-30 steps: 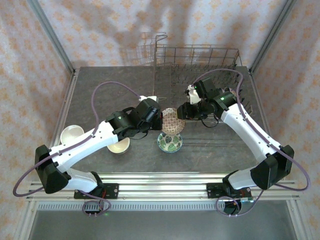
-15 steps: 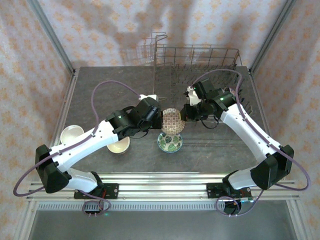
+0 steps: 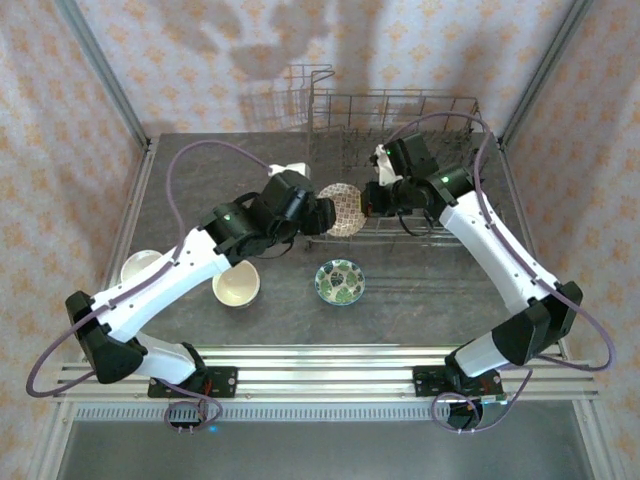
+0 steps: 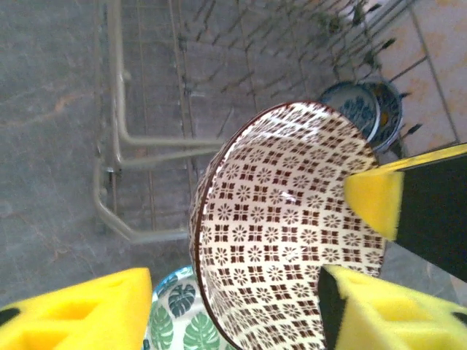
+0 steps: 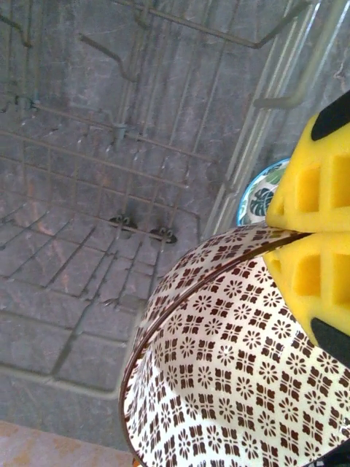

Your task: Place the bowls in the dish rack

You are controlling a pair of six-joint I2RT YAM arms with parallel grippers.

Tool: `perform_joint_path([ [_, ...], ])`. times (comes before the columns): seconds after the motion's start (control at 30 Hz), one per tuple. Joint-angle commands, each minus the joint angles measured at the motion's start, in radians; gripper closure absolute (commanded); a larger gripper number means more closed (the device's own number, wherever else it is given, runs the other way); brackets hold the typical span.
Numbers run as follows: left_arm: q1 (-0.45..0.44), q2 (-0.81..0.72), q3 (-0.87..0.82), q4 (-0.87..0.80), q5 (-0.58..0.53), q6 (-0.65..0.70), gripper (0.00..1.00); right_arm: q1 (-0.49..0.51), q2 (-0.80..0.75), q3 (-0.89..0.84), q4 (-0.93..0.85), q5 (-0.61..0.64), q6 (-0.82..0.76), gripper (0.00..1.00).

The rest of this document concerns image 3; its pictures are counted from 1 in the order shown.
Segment brown lattice patterned bowl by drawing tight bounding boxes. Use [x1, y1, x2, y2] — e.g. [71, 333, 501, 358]
[317, 181, 367, 237]

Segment cream ceramic bowl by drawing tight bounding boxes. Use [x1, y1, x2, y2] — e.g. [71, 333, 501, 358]
[121, 249, 166, 284]
[212, 259, 261, 308]

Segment grey wire dish rack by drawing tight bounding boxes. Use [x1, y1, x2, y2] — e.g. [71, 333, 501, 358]
[303, 63, 494, 253]

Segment grey metal panel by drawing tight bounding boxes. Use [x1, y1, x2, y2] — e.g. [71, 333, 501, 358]
[52, 418, 599, 480]

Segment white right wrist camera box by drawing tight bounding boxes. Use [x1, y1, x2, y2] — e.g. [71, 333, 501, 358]
[370, 148, 402, 187]

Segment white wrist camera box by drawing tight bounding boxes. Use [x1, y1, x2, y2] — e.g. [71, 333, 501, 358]
[370, 148, 402, 187]
[268, 160, 313, 178]

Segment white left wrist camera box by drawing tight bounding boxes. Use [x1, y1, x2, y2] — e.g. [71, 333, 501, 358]
[268, 160, 313, 178]

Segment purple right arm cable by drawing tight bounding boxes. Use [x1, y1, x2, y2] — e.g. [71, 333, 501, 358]
[384, 112, 617, 435]

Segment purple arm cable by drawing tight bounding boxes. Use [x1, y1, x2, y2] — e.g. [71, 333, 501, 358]
[25, 140, 276, 435]
[384, 112, 617, 435]

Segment aluminium side rail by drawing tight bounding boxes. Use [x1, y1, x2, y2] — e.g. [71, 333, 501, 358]
[77, 139, 160, 362]
[497, 139, 571, 362]

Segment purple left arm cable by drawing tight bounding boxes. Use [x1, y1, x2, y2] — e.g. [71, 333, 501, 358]
[25, 140, 276, 435]

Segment aluminium mounting rail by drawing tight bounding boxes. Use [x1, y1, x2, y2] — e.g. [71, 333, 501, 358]
[51, 343, 601, 402]

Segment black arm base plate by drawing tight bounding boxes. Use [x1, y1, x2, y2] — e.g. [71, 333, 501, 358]
[413, 364, 503, 400]
[148, 366, 238, 400]

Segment aluminium frame post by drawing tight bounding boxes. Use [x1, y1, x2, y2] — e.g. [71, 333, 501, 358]
[497, 0, 596, 150]
[53, 0, 154, 150]

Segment slotted grey cable duct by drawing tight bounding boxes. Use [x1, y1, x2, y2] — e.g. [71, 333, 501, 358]
[73, 402, 454, 422]

